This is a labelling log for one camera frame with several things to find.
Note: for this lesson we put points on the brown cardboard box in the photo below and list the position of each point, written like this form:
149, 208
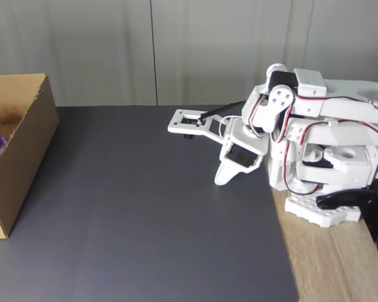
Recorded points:
34, 135

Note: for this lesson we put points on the dark grey table mat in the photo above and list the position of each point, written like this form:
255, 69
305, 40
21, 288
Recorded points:
129, 204

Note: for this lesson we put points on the black table clamp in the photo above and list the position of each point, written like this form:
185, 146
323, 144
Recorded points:
368, 204

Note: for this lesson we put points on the pale grey curtain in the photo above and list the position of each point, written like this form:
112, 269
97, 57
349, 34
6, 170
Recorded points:
82, 47

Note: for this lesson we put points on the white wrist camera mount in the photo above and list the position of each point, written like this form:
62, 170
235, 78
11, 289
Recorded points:
179, 121

